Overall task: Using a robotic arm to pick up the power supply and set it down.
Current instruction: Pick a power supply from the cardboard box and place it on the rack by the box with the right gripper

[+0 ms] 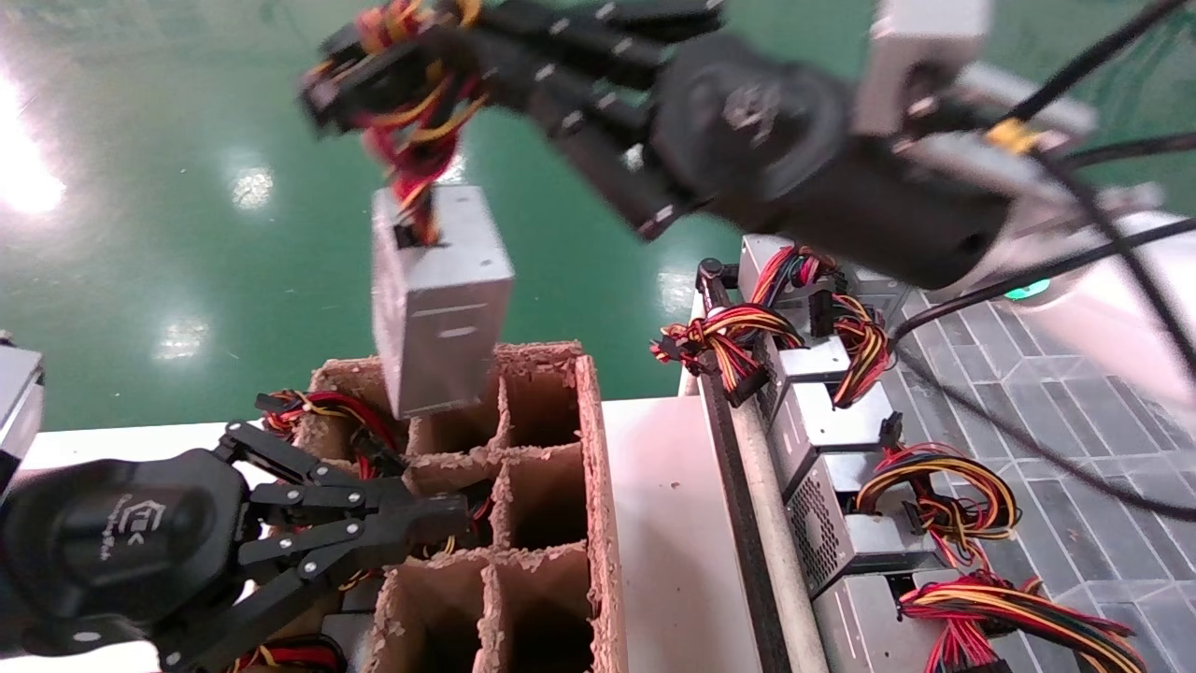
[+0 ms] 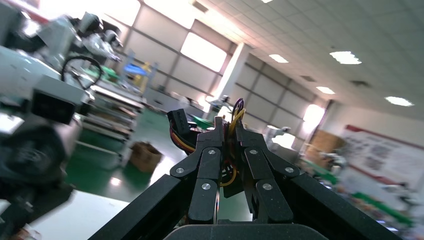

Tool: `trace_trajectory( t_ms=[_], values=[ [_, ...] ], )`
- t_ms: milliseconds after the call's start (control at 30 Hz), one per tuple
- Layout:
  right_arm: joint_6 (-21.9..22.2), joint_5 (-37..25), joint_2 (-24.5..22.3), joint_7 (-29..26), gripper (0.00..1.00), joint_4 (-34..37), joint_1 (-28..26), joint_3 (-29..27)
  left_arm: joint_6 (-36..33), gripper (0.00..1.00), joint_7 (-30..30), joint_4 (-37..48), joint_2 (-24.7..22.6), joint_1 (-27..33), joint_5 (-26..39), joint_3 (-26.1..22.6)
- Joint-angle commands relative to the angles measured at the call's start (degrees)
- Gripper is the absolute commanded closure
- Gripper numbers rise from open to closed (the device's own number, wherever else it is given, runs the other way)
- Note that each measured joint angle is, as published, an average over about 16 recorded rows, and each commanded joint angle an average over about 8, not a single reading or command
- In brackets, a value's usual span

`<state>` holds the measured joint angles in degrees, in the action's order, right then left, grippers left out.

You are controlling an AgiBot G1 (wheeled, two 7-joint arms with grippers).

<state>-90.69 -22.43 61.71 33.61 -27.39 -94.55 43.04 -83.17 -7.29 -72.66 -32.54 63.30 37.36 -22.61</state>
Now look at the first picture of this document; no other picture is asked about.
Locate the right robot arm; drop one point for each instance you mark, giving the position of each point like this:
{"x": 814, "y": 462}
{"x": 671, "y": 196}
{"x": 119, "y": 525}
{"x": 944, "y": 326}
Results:
{"x": 888, "y": 224}

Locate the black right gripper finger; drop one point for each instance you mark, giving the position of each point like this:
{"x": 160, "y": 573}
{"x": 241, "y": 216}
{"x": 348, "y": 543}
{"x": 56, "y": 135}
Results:
{"x": 607, "y": 23}
{"x": 589, "y": 131}

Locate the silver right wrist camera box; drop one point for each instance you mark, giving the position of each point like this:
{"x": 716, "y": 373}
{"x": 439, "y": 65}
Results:
{"x": 920, "y": 56}

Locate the black rack rail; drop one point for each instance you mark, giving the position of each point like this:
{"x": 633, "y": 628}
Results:
{"x": 743, "y": 523}

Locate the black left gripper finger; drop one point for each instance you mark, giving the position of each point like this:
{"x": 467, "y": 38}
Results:
{"x": 374, "y": 540}
{"x": 374, "y": 500}

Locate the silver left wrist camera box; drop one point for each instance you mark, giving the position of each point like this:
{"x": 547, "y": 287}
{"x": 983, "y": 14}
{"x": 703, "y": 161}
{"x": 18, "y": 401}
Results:
{"x": 17, "y": 411}

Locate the white rack roller pipe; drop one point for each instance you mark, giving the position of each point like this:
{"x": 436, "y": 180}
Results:
{"x": 785, "y": 561}

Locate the silver camera mount bracket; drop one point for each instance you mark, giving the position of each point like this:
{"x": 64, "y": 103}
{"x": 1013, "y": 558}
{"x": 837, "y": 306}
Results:
{"x": 972, "y": 159}

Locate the brown cardboard box with dividers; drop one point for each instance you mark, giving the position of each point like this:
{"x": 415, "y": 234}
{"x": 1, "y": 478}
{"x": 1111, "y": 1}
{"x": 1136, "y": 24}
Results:
{"x": 603, "y": 523}

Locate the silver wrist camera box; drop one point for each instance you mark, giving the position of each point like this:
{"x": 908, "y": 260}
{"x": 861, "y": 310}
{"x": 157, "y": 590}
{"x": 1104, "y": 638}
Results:
{"x": 920, "y": 56}
{"x": 17, "y": 411}

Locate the small silver power supply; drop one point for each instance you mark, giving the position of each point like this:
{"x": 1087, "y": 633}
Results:
{"x": 822, "y": 360}

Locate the black pipe clamp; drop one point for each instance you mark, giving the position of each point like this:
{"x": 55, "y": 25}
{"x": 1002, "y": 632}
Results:
{"x": 712, "y": 280}

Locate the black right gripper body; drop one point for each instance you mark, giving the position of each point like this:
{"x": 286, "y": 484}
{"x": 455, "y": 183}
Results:
{"x": 757, "y": 121}

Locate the silver power supply mesh grill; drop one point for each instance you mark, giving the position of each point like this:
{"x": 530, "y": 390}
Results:
{"x": 822, "y": 533}

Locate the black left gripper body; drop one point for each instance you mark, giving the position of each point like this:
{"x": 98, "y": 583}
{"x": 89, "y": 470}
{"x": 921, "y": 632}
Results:
{"x": 112, "y": 542}

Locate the transparent plastic slide panel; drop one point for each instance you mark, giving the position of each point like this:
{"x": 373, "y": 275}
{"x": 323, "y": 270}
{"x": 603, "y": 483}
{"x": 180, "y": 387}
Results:
{"x": 1074, "y": 523}

